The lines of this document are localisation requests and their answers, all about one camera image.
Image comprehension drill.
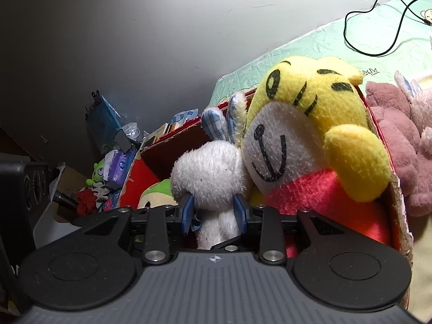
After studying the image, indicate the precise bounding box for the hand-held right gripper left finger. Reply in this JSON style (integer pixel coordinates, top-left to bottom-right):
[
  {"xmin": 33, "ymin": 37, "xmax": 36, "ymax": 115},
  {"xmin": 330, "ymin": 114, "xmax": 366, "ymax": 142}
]
[{"xmin": 72, "ymin": 194, "xmax": 196, "ymax": 266}]

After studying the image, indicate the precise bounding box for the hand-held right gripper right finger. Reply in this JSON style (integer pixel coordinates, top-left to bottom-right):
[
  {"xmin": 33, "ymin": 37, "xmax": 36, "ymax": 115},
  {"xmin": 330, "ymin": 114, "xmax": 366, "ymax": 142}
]
[{"xmin": 233, "ymin": 194, "xmax": 356, "ymax": 266}]

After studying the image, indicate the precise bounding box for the green plush toy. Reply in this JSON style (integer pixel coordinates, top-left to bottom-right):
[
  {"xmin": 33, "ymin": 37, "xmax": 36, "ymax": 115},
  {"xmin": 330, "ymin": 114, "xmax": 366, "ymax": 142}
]
[{"xmin": 137, "ymin": 179, "xmax": 177, "ymax": 210}]

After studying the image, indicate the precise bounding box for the white rabbit plush toy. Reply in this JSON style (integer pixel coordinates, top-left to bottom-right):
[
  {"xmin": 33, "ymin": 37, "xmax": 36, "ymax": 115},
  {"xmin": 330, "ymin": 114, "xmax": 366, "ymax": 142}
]
[{"xmin": 170, "ymin": 91, "xmax": 254, "ymax": 251}]

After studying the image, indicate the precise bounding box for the red cardboard box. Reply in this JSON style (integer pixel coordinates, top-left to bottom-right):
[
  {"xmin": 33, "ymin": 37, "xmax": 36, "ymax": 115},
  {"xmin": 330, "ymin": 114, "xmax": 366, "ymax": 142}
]
[{"xmin": 118, "ymin": 88, "xmax": 415, "ymax": 265}]

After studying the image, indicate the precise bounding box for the yellow tiger plush toy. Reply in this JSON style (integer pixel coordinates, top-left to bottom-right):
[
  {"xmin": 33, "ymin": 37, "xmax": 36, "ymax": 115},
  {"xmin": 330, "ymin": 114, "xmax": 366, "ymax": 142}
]
[{"xmin": 240, "ymin": 56, "xmax": 395, "ymax": 257}]

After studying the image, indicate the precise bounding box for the pink plush toy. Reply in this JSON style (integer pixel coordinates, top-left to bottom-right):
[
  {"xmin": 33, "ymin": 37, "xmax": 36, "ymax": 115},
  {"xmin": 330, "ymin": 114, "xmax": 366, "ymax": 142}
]
[{"xmin": 365, "ymin": 70, "xmax": 432, "ymax": 217}]

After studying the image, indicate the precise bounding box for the black cylinder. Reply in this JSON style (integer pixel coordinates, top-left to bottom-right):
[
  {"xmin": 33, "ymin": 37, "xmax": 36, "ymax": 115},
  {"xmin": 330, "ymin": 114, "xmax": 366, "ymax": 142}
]
[{"xmin": 53, "ymin": 191, "xmax": 80, "ymax": 209}]

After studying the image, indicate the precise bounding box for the brown cardboard box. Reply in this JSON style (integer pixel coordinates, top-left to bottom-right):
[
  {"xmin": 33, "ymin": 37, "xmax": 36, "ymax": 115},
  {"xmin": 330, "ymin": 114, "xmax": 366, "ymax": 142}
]
[{"xmin": 50, "ymin": 165, "xmax": 90, "ymax": 196}]

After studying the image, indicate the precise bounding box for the red cloth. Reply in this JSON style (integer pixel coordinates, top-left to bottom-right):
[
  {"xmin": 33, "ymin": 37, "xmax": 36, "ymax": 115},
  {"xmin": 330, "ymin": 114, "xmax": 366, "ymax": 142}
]
[{"xmin": 76, "ymin": 189, "xmax": 99, "ymax": 216}]

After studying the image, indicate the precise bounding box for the small green alien toy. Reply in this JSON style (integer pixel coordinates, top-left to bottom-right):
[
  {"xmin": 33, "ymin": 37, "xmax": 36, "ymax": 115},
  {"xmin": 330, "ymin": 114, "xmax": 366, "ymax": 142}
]
[{"xmin": 86, "ymin": 161, "xmax": 109, "ymax": 187}]

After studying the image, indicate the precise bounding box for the purple tissue pack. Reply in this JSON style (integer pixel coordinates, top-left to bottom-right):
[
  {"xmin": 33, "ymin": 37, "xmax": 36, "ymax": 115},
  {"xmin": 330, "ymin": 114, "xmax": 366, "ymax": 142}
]
[{"xmin": 107, "ymin": 150, "xmax": 136, "ymax": 183}]

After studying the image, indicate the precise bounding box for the yellow edged book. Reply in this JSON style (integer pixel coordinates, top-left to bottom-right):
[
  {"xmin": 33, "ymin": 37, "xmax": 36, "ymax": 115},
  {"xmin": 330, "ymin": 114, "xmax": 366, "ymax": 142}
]
[{"xmin": 141, "ymin": 122, "xmax": 173, "ymax": 148}]

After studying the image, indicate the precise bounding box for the blue white packet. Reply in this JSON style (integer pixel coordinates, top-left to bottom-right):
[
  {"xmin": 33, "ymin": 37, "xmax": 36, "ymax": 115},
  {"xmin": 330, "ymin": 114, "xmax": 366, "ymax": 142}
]
[{"xmin": 170, "ymin": 109, "xmax": 199, "ymax": 126}]

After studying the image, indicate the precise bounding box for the black phone on stand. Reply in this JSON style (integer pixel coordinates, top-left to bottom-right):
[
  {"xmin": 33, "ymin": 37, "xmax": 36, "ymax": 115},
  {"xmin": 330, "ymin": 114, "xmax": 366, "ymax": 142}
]
[{"xmin": 114, "ymin": 129, "xmax": 136, "ymax": 152}]

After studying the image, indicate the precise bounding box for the clear plastic bag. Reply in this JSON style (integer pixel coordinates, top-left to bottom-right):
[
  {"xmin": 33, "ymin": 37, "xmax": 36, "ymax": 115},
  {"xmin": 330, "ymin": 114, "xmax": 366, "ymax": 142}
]
[{"xmin": 121, "ymin": 121, "xmax": 140, "ymax": 142}]

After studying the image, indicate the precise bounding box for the blue bag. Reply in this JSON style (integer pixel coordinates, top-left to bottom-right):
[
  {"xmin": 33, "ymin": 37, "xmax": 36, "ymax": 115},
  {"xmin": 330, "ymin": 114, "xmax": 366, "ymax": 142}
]
[{"xmin": 84, "ymin": 89, "xmax": 123, "ymax": 153}]

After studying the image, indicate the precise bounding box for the black cable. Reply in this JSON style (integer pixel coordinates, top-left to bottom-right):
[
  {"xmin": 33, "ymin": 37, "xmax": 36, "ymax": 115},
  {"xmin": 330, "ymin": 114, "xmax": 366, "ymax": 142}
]
[{"xmin": 343, "ymin": 0, "xmax": 432, "ymax": 56}]

